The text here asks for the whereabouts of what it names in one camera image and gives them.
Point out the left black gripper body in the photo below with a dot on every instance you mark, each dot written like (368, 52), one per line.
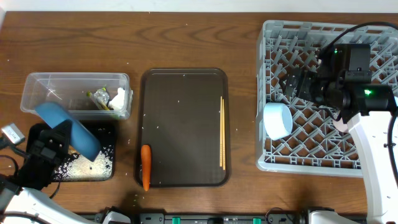
(49, 142)

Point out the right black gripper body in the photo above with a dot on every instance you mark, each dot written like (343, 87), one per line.
(308, 86)

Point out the large blue plate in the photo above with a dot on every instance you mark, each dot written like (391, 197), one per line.
(82, 140)

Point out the light blue rice bowl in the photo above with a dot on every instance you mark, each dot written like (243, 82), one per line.
(278, 120)

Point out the snack wrapper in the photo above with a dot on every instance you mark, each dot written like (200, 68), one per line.
(100, 98)

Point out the pink plastic cup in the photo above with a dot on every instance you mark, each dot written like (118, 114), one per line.
(340, 126)

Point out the orange carrot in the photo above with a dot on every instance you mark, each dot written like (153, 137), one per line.
(146, 161)

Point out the white paper napkin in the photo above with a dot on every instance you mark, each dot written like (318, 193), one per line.
(117, 103)

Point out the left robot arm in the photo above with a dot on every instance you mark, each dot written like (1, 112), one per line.
(22, 199)

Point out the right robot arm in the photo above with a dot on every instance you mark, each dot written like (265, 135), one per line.
(343, 82)

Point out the grey plastic dishwasher rack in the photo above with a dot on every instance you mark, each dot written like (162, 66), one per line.
(315, 146)

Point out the black rectangular tray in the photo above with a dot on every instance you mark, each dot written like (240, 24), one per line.
(105, 133)

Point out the white rice pile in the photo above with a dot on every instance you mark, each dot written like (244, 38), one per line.
(84, 166)

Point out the clear plastic bin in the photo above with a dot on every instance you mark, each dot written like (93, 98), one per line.
(69, 89)

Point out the dark brown serving tray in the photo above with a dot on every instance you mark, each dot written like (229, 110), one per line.
(179, 118)

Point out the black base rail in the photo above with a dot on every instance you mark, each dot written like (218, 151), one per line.
(269, 218)

